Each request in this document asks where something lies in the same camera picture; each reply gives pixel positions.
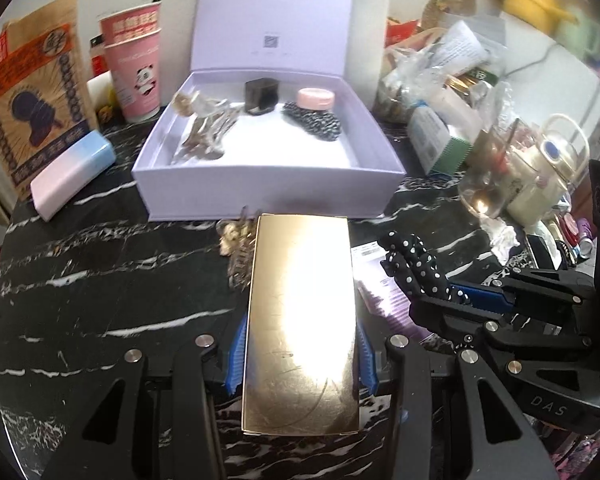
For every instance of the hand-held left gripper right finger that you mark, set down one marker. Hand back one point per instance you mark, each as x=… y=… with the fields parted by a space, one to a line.
x=366 y=365

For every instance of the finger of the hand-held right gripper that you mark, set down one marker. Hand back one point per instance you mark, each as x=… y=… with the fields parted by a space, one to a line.
x=480 y=294
x=460 y=325

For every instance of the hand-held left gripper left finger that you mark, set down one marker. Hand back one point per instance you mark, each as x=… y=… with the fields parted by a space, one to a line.
x=235 y=360

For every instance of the black white polka dot scrunchie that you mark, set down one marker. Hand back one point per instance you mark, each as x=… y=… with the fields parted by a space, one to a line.
x=415 y=260

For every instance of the gold rectangular box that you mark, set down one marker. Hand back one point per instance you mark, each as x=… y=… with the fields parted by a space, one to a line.
x=300 y=320

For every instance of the lavender gift box with lid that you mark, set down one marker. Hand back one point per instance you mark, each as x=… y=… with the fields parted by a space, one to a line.
x=280 y=195

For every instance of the beige marbled hair claw clip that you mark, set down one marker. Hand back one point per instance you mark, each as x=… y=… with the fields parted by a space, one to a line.
x=205 y=135

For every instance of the purple striped packet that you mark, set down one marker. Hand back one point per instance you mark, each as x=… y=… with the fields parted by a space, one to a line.
x=385 y=295

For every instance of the pink floral cloth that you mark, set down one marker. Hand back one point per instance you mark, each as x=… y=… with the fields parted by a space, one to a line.
x=585 y=460

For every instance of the gold hair clip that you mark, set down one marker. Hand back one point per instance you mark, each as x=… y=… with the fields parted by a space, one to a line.
x=237 y=255

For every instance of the white paper label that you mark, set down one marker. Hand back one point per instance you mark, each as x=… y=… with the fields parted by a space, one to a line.
x=366 y=253

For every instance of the green white carton box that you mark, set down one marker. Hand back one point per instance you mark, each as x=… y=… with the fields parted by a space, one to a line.
x=437 y=140

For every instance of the black white gingham scrunchie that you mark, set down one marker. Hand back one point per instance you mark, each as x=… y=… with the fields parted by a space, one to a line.
x=315 y=122

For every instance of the pink blue gradient small box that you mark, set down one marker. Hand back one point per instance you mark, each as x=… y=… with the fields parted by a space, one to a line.
x=75 y=175

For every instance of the white printed paper sheet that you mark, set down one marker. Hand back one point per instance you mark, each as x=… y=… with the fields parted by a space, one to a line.
x=460 y=42

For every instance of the pink round jar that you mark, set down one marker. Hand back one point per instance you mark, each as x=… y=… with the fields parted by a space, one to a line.
x=315 y=98

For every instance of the small beige hair clip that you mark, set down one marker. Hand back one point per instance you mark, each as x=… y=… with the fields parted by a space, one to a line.
x=185 y=102

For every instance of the small dark brown box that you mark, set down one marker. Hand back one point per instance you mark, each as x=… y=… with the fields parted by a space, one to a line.
x=261 y=96

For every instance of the small yellow packet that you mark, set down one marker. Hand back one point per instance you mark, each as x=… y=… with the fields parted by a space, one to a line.
x=105 y=114

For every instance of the pink paper cup panda picture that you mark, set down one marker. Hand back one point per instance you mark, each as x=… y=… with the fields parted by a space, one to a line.
x=135 y=85

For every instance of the round woven basket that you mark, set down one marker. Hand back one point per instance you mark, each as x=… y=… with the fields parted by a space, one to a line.
x=450 y=2

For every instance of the yellow pot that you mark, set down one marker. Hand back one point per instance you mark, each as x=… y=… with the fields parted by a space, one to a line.
x=530 y=0

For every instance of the white round container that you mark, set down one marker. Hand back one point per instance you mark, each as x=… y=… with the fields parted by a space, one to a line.
x=100 y=90

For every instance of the brown printed paper bag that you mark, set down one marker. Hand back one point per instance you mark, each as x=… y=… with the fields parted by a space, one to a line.
x=30 y=85

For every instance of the pink paper cup red print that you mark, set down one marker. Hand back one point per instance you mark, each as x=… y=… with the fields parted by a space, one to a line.
x=130 y=20

